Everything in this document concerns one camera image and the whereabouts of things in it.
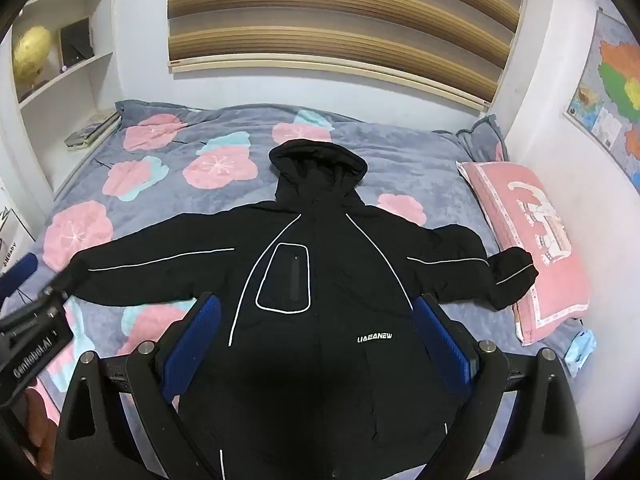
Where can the grey floral blanket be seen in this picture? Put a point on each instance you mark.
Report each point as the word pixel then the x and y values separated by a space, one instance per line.
pixel 400 170

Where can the stack of flat books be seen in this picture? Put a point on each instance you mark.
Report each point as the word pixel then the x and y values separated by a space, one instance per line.
pixel 92 132

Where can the person's left forearm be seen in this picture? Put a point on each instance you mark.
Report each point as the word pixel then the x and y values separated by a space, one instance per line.
pixel 37 425

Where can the pink printed pillow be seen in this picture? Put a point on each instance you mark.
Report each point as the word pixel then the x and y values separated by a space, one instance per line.
pixel 525 230

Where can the white printed box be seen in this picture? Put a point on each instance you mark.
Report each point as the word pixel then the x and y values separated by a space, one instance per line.
pixel 12 240

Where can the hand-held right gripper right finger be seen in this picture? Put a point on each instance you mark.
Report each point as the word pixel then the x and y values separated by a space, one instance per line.
pixel 442 340

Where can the yellow globe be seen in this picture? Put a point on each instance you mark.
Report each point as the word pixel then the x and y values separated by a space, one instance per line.
pixel 32 52

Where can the colourful wall map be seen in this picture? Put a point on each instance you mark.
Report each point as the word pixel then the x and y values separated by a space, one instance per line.
pixel 605 85

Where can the striped window blind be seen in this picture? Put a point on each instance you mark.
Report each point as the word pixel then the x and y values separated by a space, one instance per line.
pixel 325 10

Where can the black hooded jacket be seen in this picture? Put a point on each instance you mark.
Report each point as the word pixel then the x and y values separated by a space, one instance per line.
pixel 320 310

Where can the white bookshelf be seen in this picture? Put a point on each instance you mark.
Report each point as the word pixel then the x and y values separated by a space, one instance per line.
pixel 65 76

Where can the blue face mask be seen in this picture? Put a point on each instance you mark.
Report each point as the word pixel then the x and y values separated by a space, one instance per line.
pixel 580 352

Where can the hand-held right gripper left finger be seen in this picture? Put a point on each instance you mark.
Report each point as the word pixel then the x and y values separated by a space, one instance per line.
pixel 192 340

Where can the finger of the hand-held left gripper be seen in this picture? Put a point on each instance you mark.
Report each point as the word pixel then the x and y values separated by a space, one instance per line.
pixel 50 295
pixel 17 272

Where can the black picture frame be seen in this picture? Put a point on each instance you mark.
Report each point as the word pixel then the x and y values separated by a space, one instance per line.
pixel 76 42

